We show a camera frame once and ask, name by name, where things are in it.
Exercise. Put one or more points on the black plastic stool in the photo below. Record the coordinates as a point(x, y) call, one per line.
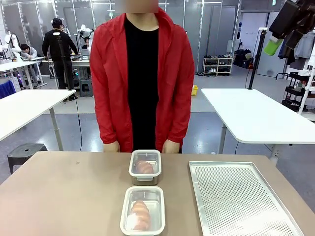
point(27, 151)

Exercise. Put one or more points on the person's left hand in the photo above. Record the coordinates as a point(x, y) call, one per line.
point(170, 147)

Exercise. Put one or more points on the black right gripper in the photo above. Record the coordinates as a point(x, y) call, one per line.
point(307, 5)

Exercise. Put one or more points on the golden brown croissant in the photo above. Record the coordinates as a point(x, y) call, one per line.
point(140, 213)
point(145, 166)

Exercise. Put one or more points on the blue chair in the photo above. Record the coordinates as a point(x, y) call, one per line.
point(7, 89)

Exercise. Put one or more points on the white background desk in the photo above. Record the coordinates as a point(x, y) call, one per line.
point(17, 66)

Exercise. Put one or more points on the person's right hand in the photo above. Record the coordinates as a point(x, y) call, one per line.
point(112, 147)

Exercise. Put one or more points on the person in red jacket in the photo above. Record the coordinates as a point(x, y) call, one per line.
point(142, 73)

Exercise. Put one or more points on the man in black cap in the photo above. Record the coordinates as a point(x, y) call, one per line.
point(57, 49)

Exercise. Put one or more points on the hanging clothes on rack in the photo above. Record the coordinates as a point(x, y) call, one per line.
point(304, 46)

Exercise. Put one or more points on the black pole with white top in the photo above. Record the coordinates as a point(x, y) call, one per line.
point(256, 59)

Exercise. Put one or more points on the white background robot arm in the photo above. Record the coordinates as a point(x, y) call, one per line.
point(13, 45)
point(85, 32)

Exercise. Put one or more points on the perforated metal baking tray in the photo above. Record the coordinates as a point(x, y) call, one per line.
point(243, 206)

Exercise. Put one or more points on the black bag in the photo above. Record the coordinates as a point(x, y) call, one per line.
point(243, 57)

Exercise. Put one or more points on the stainless steel food container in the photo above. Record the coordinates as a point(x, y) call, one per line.
point(147, 197)
point(145, 181)

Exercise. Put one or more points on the seated person in grey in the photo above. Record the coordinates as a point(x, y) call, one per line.
point(28, 52)

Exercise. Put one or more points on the yellow box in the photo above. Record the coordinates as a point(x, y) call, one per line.
point(194, 90)

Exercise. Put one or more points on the grey step stool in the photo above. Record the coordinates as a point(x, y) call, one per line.
point(86, 88)

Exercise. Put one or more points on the black utility cart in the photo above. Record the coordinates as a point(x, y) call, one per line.
point(295, 91)

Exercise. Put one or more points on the clear plastic container lid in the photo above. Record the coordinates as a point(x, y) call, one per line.
point(137, 153)
point(123, 211)

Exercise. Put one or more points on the white shoe rack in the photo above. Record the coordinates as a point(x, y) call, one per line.
point(217, 66)

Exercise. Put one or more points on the black tripod pole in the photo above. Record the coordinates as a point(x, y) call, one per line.
point(64, 64)

